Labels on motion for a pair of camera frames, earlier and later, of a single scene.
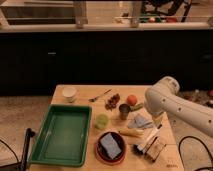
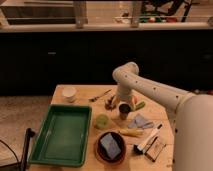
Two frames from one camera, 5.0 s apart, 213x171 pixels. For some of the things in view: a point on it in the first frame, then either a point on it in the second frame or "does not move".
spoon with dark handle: x=94 y=99 does not move
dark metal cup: x=124 y=111 does not move
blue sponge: x=110 y=144 does not move
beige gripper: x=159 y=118 -> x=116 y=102
